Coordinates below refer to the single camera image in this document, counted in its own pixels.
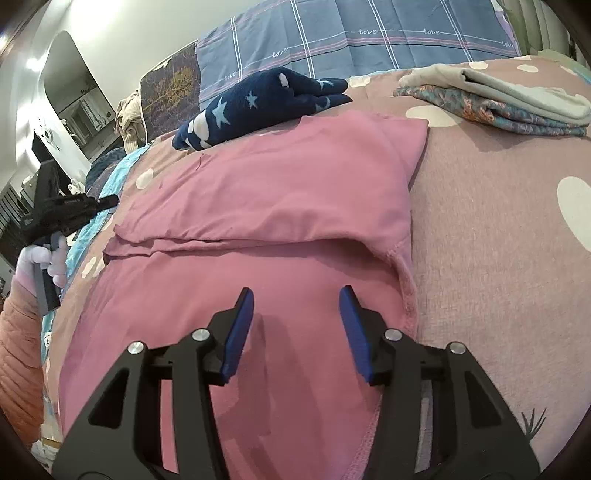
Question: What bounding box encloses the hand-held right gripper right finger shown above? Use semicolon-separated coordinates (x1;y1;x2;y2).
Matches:
338;285;541;480

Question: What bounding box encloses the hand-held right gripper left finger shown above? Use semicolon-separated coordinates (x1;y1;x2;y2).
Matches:
52;286;256;480

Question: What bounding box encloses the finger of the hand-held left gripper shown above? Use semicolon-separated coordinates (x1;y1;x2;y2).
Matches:
69;194;119;222

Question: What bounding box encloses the pink garment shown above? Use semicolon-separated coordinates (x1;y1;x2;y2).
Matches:
59;113;430;480

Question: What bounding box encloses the person's left forearm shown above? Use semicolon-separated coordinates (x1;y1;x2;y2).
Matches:
0;274;52;446

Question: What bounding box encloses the person's left hand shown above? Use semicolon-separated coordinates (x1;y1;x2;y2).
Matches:
17;232;71;289

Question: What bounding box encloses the light blue patterned blanket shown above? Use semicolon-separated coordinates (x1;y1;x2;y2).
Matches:
65;143;153;278

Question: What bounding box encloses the beige cloth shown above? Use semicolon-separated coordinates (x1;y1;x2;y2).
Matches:
115;92;147;153

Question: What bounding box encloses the dark tree print pillow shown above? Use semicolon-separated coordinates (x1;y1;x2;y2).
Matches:
140;41;201;144

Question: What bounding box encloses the mauve polka dot bedsheet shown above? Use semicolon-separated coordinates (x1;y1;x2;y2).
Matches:
44;55;591;480

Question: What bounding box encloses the navy star print fleece garment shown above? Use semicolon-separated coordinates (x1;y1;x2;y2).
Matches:
172;67;354;152

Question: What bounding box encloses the folded floral patterned garment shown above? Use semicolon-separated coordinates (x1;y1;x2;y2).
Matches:
392;85;588;138

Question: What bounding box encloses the folded grey garment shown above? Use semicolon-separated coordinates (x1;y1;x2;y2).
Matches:
398;64;591;126

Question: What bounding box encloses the blue plaid pillow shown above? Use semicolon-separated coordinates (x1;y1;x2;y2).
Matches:
196;0;522;95

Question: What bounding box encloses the grey curtain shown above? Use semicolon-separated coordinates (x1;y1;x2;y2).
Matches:
501;0;578;58

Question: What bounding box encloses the arched wall mirror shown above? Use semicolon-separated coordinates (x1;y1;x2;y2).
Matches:
39;31;118;162

